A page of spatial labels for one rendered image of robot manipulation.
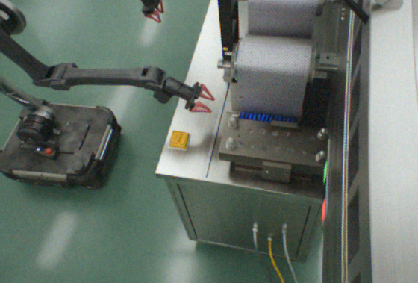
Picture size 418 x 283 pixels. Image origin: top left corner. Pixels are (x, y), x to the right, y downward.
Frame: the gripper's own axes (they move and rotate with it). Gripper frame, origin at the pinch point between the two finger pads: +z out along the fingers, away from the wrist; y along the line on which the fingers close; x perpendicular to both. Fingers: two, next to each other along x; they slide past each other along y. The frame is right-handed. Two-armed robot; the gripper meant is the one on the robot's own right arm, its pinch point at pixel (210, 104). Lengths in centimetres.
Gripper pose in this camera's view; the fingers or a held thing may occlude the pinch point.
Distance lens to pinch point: 152.7
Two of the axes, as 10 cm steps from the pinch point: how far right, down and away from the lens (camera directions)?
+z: 8.7, 4.1, 2.9
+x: 4.6, -4.0, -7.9
